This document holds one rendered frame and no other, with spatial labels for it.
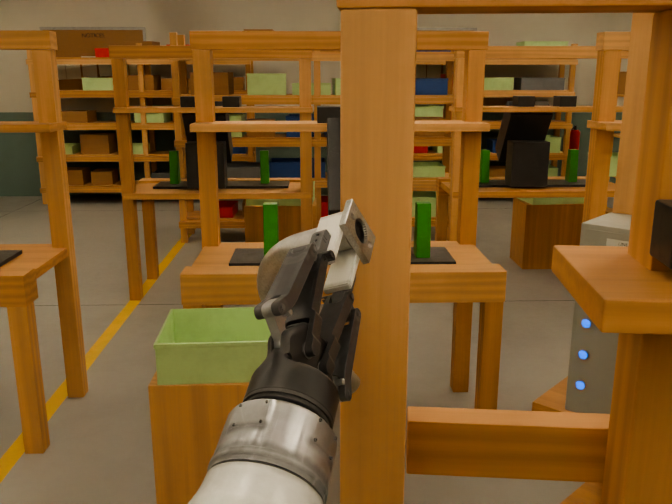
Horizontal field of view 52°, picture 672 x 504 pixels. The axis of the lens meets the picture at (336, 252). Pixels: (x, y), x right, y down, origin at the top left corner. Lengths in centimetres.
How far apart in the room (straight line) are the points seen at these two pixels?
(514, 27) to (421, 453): 1002
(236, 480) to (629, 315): 48
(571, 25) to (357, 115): 1035
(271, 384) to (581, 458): 67
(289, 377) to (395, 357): 39
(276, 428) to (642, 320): 46
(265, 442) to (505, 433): 63
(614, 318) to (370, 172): 33
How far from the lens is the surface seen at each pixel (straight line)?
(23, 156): 1140
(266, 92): 744
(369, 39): 85
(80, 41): 1098
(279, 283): 59
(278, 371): 55
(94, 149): 1037
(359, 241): 69
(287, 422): 51
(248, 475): 49
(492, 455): 110
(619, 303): 81
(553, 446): 110
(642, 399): 100
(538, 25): 1100
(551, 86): 1038
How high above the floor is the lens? 177
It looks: 14 degrees down
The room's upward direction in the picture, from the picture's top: straight up
